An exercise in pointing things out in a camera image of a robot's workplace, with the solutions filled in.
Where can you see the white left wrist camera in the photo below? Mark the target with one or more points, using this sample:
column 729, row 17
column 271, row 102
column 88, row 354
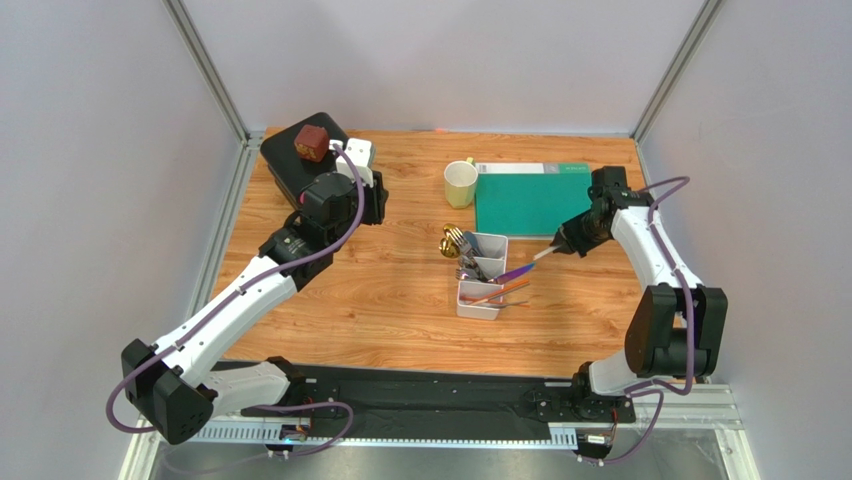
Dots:
column 361, row 152

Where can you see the blue grey plastic spoon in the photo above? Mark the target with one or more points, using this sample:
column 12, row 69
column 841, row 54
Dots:
column 472, row 240

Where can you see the black pink drawer box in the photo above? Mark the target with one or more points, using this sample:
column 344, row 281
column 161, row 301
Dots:
column 291, row 173

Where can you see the iridescent purple knife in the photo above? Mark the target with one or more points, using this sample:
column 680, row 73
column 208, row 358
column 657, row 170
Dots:
column 512, row 274

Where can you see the white compartment organizer box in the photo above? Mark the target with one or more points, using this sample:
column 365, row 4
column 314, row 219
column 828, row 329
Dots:
column 493, row 264

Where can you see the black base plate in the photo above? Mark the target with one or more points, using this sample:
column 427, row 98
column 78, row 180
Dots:
column 426, row 405

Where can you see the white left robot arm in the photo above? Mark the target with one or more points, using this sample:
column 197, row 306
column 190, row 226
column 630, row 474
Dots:
column 173, row 382

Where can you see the white handled ladle spoon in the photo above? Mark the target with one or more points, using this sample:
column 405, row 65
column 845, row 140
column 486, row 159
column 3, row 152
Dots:
column 545, row 252

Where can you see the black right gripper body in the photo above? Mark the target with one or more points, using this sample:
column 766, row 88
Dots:
column 568, row 236

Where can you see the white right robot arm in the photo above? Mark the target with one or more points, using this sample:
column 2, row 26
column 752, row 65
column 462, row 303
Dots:
column 675, row 334

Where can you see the pale yellow mug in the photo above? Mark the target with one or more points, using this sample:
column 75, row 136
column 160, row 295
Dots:
column 460, row 182

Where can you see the red brown cube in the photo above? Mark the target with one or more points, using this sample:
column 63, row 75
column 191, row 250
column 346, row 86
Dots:
column 312, row 143

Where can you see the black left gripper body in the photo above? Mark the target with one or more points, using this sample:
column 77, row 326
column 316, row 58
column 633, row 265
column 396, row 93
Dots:
column 373, row 212

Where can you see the green notebook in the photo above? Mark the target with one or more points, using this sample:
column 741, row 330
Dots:
column 527, row 199

